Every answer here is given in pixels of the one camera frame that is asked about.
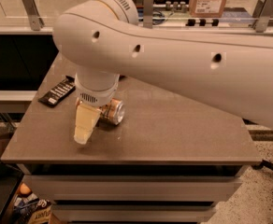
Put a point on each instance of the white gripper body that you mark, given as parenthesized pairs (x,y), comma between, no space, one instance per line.
(95,97)

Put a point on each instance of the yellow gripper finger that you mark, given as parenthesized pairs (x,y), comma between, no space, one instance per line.
(86,119)

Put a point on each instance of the orange LaCroix soda can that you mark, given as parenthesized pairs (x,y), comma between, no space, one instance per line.
(112,113)

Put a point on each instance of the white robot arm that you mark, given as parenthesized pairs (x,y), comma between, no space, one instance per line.
(233,73)

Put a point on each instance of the black snack bar wrapper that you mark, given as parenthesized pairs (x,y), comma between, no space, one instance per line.
(56,94)

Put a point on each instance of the grey drawer cabinet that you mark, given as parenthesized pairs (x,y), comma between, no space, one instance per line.
(133,199)

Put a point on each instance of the small orange fruit in bin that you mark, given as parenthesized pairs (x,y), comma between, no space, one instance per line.
(24,190)

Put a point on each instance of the snack bag in bin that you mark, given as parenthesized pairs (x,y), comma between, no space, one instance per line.
(31,210)

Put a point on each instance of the cardboard box with label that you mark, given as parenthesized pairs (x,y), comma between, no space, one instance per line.
(207,8)

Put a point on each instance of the left metal railing bracket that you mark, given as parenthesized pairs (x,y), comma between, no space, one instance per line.
(36,22)

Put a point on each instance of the metal railing bracket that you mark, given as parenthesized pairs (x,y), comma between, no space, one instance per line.
(36,22)
(147,13)
(262,16)

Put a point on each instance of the middle metal railing bracket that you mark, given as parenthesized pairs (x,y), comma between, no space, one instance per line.
(147,13)

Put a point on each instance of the right metal railing bracket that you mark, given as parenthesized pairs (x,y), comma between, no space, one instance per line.
(262,16)

